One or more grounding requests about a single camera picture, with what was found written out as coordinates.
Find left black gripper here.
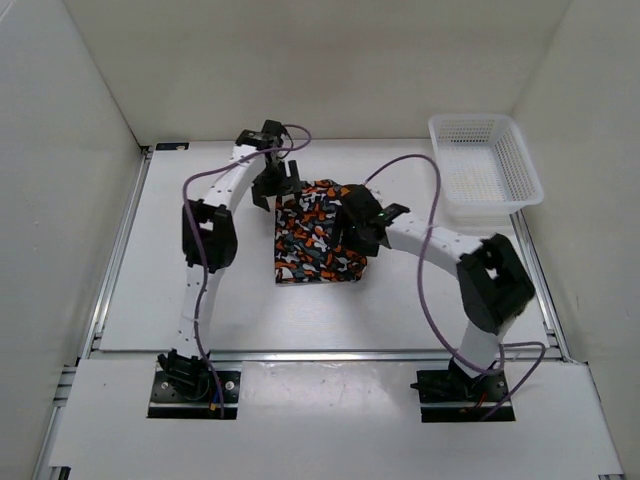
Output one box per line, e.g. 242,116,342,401
250,159,300,210

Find orange camouflage shorts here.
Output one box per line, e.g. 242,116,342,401
274,179,367,285

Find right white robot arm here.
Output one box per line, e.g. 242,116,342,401
332,185,536,400

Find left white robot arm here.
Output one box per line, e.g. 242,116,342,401
158,120,311,404

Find black label sticker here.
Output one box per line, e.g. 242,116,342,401
155,142,190,151

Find white perforated plastic basket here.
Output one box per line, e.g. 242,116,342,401
428,113,544,229

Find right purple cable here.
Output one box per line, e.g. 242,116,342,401
362,154,547,421

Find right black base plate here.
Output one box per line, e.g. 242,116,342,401
410,370,516,423

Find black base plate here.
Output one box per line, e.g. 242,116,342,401
410,370,516,423
147,367,242,421

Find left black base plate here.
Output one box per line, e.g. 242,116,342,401
147,367,242,421

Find aluminium rail front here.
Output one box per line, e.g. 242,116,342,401
88,346,563,363

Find aluminium rail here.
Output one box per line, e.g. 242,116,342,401
31,145,155,479
88,346,563,363

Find aluminium rail left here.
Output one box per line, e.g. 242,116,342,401
31,145,155,479

